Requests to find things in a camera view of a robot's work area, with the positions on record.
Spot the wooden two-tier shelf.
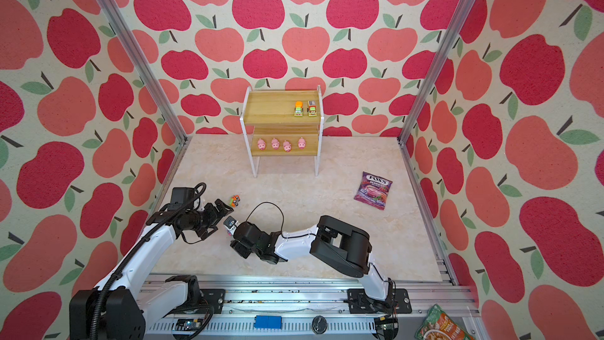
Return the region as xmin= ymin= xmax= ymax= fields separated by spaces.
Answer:
xmin=239 ymin=86 xmax=325 ymax=177

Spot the multicolour toy car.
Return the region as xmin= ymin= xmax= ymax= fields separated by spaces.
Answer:
xmin=307 ymin=101 xmax=318 ymax=117

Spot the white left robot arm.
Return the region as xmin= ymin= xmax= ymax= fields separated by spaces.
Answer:
xmin=69 ymin=199 xmax=233 ymax=339

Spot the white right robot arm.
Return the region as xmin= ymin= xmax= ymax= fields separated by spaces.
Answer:
xmin=224 ymin=216 xmax=396 ymax=309

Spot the green orange toy car left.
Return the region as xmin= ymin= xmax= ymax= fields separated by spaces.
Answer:
xmin=229 ymin=195 xmax=240 ymax=208

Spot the round metal knob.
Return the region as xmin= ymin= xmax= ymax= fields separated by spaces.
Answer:
xmin=311 ymin=316 xmax=328 ymax=335

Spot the purple candy bag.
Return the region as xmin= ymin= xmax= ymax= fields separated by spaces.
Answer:
xmin=354 ymin=172 xmax=393 ymax=210

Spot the green snack packet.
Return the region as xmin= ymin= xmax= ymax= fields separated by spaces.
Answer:
xmin=415 ymin=304 xmax=474 ymax=340

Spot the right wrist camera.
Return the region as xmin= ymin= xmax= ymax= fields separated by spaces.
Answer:
xmin=223 ymin=216 xmax=239 ymax=236

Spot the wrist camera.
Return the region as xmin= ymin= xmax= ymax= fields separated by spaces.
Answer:
xmin=168 ymin=187 xmax=197 ymax=211
xmin=223 ymin=216 xmax=239 ymax=236

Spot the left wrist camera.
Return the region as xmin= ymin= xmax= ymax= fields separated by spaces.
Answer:
xmin=168 ymin=187 xmax=197 ymax=211

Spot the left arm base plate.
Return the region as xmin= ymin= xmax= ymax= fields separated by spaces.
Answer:
xmin=171 ymin=289 xmax=226 ymax=315

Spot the aluminium front rail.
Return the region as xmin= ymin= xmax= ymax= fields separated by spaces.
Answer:
xmin=70 ymin=273 xmax=487 ymax=340

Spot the blue block on rail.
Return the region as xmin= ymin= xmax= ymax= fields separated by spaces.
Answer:
xmin=254 ymin=316 xmax=282 ymax=330

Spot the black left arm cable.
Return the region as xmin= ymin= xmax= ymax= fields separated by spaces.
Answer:
xmin=89 ymin=182 xmax=208 ymax=340

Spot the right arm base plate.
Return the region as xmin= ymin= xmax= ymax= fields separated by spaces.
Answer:
xmin=345 ymin=288 xmax=413 ymax=315

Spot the left aluminium frame post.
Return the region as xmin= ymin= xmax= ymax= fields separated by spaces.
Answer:
xmin=96 ymin=0 xmax=188 ymax=146

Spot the aluminium frame post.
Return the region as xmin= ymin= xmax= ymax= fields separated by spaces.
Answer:
xmin=96 ymin=0 xmax=188 ymax=146
xmin=398 ymin=0 xmax=476 ymax=149

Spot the right aluminium frame post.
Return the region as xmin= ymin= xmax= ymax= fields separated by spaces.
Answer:
xmin=398 ymin=0 xmax=476 ymax=149

